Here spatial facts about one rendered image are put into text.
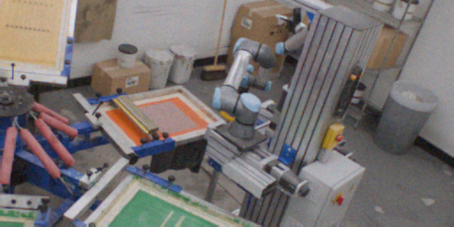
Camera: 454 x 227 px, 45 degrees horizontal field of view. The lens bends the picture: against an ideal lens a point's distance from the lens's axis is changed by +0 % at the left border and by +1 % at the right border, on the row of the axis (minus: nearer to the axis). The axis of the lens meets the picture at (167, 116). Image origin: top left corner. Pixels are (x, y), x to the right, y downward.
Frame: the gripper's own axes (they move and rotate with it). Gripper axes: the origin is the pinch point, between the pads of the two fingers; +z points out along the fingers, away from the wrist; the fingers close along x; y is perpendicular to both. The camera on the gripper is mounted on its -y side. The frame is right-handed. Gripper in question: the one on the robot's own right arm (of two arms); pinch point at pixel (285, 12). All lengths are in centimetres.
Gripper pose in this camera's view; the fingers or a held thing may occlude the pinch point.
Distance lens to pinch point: 377.8
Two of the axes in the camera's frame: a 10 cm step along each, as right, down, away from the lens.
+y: -0.5, 8.2, 5.6
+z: -3.0, -5.5, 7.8
